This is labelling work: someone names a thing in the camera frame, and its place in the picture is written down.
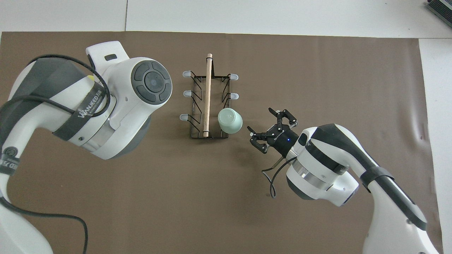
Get grey ribbed device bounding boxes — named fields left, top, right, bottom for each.
left=426, top=0, right=452, bottom=18

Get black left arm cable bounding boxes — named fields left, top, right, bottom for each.
left=0, top=54, right=112, bottom=254

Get black wire cup rack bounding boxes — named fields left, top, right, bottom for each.
left=179, top=53, right=239, bottom=140

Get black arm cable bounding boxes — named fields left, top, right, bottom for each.
left=0, top=54, right=112, bottom=254
left=262, top=157, right=298, bottom=198

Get pale green plastic cup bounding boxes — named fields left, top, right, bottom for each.
left=218, top=108, right=243, bottom=135

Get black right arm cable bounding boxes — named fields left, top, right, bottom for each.
left=262, top=157, right=298, bottom=198

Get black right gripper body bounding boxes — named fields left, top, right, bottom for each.
left=268, top=126, right=301, bottom=158

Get brown paper table mat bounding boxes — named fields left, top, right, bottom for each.
left=0, top=31, right=444, bottom=254

